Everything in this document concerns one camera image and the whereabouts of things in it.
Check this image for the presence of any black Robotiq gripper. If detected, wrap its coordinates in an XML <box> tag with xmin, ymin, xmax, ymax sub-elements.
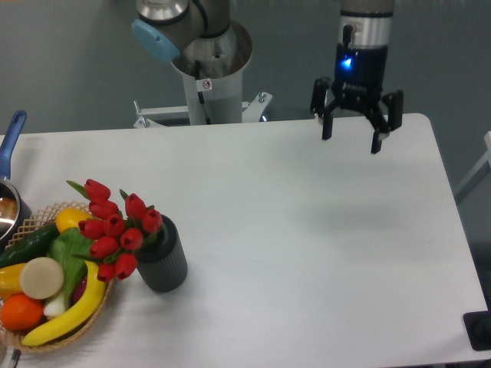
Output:
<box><xmin>310</xmin><ymin>43</ymin><xmax>404</xmax><ymax>154</ymax></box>

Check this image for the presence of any red tulip bouquet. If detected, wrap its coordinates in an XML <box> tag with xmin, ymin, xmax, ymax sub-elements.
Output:
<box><xmin>68</xmin><ymin>179</ymin><xmax>164</xmax><ymax>282</ymax></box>

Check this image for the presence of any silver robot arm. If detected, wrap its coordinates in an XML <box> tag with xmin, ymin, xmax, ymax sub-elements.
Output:
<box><xmin>131</xmin><ymin>1</ymin><xmax>404</xmax><ymax>153</ymax></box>

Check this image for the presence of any dark grey ribbed vase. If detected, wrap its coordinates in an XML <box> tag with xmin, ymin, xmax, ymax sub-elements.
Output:
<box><xmin>137</xmin><ymin>215</ymin><xmax>188</xmax><ymax>293</ymax></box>

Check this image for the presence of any black device at table edge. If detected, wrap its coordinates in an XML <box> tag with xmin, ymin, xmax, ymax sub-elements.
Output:
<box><xmin>463</xmin><ymin>310</ymin><xmax>490</xmax><ymax>351</ymax></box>

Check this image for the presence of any yellow squash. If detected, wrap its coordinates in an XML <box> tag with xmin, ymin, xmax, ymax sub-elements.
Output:
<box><xmin>55</xmin><ymin>208</ymin><xmax>94</xmax><ymax>233</ymax></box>

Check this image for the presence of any yellow banana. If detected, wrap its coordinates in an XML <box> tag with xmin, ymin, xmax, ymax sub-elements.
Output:
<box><xmin>21</xmin><ymin>261</ymin><xmax>107</xmax><ymax>347</ymax></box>

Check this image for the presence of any green bok choy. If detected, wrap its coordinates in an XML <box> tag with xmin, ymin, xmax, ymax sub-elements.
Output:
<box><xmin>44</xmin><ymin>228</ymin><xmax>93</xmax><ymax>319</ymax></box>

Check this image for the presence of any woven wicker basket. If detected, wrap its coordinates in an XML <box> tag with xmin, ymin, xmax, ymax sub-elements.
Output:
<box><xmin>1</xmin><ymin>201</ymin><xmax>113</xmax><ymax>354</ymax></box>

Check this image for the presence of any red purple vegetable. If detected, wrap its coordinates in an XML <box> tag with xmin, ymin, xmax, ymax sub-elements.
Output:
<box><xmin>71</xmin><ymin>277</ymin><xmax>87</xmax><ymax>304</ymax></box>

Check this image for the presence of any green cucumber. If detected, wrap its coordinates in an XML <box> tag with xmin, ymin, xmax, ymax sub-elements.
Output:
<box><xmin>1</xmin><ymin>223</ymin><xmax>59</xmax><ymax>268</ymax></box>

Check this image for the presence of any beige round disc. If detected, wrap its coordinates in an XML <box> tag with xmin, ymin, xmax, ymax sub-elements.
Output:
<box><xmin>19</xmin><ymin>257</ymin><xmax>64</xmax><ymax>300</ymax></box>

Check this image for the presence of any yellow bell pepper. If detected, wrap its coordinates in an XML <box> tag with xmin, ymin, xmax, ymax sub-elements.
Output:
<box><xmin>0</xmin><ymin>263</ymin><xmax>26</xmax><ymax>300</ymax></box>

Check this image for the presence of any orange fruit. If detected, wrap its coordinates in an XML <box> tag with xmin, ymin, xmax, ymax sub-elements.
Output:
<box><xmin>1</xmin><ymin>294</ymin><xmax>44</xmax><ymax>331</ymax></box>

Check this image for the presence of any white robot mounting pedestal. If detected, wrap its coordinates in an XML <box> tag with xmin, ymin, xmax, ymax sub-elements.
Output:
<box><xmin>133</xmin><ymin>71</ymin><xmax>273</xmax><ymax>128</ymax></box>

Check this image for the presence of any blue handled saucepan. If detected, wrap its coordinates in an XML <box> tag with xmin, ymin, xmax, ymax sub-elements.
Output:
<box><xmin>1</xmin><ymin>110</ymin><xmax>31</xmax><ymax>252</ymax></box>

